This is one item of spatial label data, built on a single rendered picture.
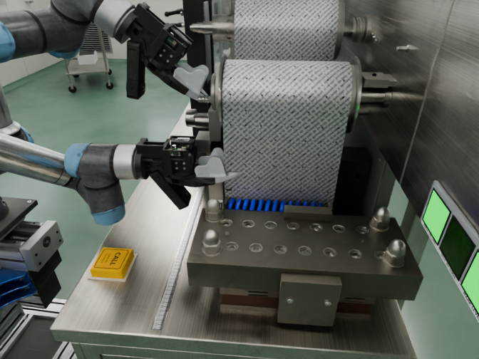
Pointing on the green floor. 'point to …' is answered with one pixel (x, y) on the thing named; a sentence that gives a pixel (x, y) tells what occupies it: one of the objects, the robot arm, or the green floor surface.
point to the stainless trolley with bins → (89, 65)
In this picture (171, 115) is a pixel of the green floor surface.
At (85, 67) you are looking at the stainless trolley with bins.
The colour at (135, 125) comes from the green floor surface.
